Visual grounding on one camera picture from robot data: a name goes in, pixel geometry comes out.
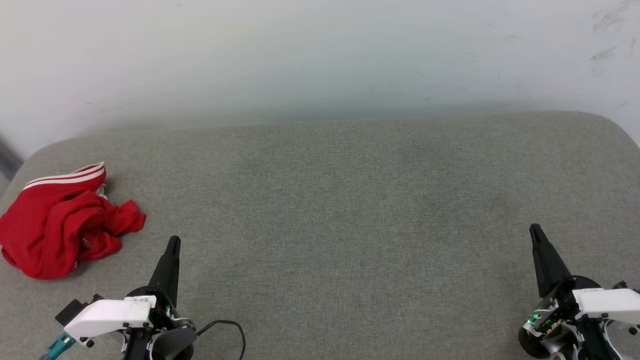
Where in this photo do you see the red garment with white stripes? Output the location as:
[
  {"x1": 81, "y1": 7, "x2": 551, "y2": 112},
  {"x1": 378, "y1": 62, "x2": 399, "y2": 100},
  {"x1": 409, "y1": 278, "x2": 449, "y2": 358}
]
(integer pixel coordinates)
[{"x1": 0, "y1": 161, "x2": 147, "y2": 281}]

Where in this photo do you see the teal cable connector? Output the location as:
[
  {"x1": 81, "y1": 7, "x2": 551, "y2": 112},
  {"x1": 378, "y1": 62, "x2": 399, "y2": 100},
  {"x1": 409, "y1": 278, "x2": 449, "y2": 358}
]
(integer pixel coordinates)
[{"x1": 40, "y1": 334, "x2": 77, "y2": 360}]

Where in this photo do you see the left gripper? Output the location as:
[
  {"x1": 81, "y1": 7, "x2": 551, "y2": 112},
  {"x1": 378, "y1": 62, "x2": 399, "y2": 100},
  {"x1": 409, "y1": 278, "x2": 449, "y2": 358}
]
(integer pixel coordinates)
[{"x1": 123, "y1": 236, "x2": 197, "y2": 360}]

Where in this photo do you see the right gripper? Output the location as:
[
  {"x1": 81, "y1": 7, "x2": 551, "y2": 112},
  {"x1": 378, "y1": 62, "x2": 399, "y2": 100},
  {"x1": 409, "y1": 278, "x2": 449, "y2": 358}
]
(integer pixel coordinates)
[{"x1": 517, "y1": 223, "x2": 627, "y2": 360}]

